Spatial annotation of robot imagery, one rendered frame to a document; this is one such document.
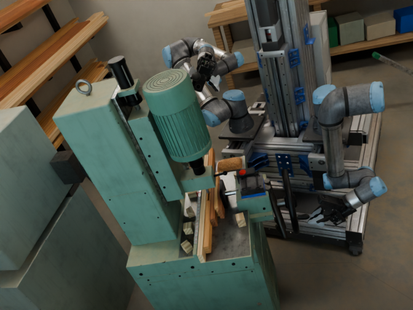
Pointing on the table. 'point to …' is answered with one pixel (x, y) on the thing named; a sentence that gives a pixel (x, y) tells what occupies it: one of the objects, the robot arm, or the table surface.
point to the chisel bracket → (195, 181)
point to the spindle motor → (177, 114)
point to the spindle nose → (198, 166)
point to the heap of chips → (230, 164)
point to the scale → (197, 218)
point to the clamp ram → (225, 193)
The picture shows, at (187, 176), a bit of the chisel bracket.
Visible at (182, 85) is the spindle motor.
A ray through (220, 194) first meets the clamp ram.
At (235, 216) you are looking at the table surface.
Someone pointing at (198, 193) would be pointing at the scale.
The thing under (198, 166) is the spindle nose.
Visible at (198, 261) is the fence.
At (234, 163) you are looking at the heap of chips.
